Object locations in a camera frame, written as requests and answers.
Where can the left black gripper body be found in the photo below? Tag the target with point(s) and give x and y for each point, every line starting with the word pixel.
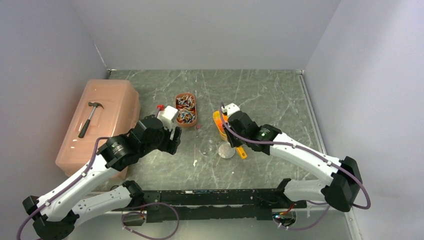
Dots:
pixel 166 143

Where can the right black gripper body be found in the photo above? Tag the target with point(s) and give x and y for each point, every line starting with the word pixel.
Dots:
pixel 235 141

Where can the orange plastic scoop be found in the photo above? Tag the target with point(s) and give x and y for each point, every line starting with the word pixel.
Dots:
pixel 219 124

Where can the clear plastic jar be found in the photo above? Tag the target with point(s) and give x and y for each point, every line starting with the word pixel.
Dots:
pixel 208 149

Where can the tray of candies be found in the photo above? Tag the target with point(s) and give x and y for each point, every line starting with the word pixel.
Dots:
pixel 185 103

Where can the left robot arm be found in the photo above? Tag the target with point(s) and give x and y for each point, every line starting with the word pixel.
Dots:
pixel 56 214

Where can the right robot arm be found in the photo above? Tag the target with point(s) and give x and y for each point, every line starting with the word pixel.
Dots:
pixel 338 180

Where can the pink plastic storage box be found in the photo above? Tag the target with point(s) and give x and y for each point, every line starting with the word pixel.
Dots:
pixel 120 113

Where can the black hammer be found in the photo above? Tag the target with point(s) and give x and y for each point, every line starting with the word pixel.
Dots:
pixel 86 125

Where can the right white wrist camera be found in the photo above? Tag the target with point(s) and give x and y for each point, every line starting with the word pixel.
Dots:
pixel 229 109

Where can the black base frame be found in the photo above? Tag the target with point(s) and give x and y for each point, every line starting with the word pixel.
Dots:
pixel 261 204

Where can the aluminium table rail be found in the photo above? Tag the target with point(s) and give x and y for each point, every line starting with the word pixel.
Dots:
pixel 350 216

